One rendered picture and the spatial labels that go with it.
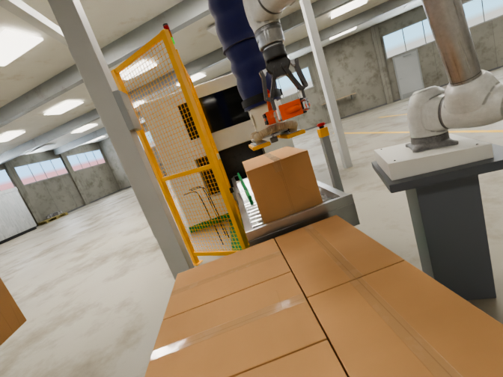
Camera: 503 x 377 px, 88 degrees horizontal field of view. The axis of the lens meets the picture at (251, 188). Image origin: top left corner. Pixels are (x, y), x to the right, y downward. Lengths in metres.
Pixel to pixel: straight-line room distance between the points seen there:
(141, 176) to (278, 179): 1.16
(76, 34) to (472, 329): 2.62
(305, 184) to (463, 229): 0.81
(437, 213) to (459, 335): 0.77
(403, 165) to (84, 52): 2.21
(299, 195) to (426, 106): 0.79
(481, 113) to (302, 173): 0.86
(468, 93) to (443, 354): 0.92
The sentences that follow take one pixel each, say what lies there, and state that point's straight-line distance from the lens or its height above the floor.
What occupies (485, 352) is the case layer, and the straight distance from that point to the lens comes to 0.88.
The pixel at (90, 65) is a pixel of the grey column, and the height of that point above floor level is 1.99.
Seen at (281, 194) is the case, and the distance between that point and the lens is 1.65.
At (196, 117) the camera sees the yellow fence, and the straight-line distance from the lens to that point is 2.27.
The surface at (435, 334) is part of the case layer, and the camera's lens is 0.90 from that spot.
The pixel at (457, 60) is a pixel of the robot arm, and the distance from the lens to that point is 1.32.
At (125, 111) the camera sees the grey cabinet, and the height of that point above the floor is 1.61.
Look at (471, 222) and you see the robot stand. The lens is 1.62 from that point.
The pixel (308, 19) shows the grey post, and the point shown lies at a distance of 4.88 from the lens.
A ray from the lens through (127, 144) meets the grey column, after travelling 2.30.
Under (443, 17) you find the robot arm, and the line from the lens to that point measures 1.28.
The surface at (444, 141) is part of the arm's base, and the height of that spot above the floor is 0.84.
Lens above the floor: 1.18
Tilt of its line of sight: 12 degrees down
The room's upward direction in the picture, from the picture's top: 19 degrees counter-clockwise
